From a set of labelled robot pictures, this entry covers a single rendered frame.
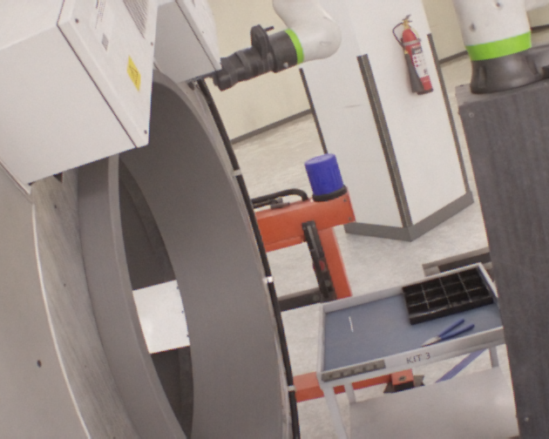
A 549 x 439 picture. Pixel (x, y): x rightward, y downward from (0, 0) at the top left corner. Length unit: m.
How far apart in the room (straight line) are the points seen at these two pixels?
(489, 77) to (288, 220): 1.22
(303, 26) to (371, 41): 2.67
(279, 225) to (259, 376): 0.86
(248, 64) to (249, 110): 10.13
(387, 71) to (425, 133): 0.53
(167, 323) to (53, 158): 1.01
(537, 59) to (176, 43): 0.72
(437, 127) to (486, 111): 3.43
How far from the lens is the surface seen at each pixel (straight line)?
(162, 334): 1.66
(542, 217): 1.18
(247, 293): 1.55
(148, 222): 1.63
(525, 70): 1.18
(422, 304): 1.94
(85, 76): 0.61
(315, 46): 1.52
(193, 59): 1.38
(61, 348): 0.72
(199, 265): 1.58
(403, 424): 2.09
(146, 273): 1.75
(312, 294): 2.29
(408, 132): 4.33
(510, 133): 1.13
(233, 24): 11.68
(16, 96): 0.64
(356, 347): 1.84
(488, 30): 1.16
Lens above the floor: 1.54
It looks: 15 degrees down
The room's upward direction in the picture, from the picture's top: 18 degrees counter-clockwise
